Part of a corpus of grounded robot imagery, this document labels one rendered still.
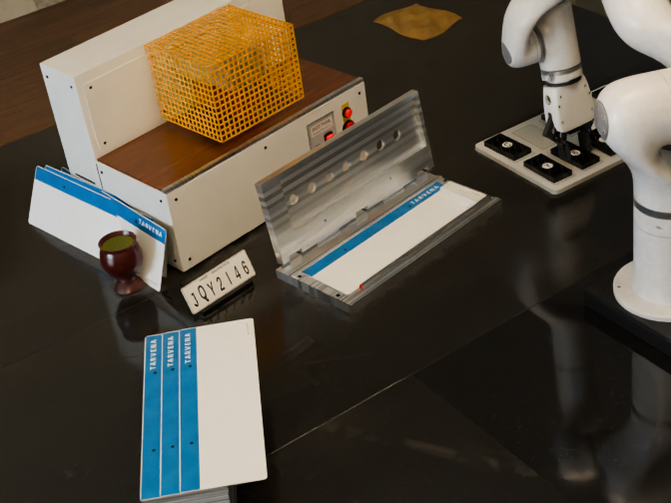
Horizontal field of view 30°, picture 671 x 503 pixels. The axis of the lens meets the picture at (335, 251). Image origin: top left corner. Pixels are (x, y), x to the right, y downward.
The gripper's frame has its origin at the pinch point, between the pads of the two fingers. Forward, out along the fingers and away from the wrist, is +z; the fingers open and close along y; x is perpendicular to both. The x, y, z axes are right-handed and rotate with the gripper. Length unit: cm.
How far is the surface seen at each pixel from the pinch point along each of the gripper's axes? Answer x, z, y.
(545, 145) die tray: 8.7, 0.7, -0.8
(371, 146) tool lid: 11.6, -14.4, -41.1
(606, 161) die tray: -5.1, 3.7, 3.5
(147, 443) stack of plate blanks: -30, -1, -115
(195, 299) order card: 9, -2, -87
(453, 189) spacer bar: 5.6, -0.8, -28.1
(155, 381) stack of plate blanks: -17, -3, -107
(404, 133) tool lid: 13.5, -13.4, -31.8
